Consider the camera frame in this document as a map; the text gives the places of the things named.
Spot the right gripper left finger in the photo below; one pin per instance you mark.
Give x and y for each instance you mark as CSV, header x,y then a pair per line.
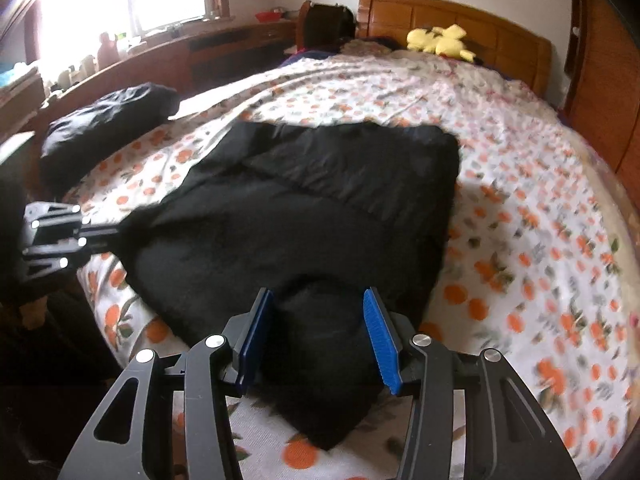
x,y
129,435

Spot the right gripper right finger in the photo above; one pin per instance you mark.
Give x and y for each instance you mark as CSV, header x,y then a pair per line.
x,y
507,433

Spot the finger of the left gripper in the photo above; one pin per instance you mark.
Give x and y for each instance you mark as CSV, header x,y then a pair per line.
x,y
99,231
94,245

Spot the black coat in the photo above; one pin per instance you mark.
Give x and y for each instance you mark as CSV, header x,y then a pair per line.
x,y
317,216

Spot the orange floral bed sheet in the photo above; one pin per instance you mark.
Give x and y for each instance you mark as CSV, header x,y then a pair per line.
x,y
540,265

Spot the wooden desk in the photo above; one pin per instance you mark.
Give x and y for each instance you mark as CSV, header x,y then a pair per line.
x,y
190,65

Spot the red bowl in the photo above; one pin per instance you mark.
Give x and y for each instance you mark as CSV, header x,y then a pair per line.
x,y
270,16

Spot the dark backpack on chair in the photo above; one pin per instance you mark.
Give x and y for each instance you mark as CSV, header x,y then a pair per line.
x,y
324,27

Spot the wooden slatted wardrobe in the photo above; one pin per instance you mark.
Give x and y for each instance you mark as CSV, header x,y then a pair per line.
x,y
602,103

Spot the yellow plush toy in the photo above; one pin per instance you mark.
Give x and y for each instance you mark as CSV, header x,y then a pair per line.
x,y
447,42

